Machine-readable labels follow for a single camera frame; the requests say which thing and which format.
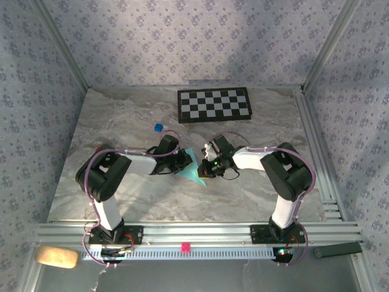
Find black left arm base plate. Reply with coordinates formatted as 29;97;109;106
88;224;144;246

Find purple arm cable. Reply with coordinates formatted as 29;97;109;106
209;131;317;268
82;130;182;268

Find tan sponge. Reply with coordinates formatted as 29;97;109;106
33;245;80;269

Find aluminium frame post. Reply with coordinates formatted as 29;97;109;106
301;0;364;94

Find slotted aluminium table rail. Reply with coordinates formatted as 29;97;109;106
293;92;347;222

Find black controller board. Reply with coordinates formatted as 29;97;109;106
271;246;295;264
100;248;126;265

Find wide aluminium mounting rail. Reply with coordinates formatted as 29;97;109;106
33;221;364;246

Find dark flat bar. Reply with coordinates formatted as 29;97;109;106
314;242;363;259

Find light blue cloth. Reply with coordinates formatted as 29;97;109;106
177;148;208;187

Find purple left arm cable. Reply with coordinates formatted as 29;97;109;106
82;130;182;268

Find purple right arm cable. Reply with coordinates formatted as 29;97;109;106
209;131;317;268

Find white slotted cable duct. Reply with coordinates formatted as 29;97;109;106
80;245;276;261

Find black and white checkerboard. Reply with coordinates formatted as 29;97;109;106
177;87;253;124

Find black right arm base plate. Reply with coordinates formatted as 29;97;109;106
249;224;306;245

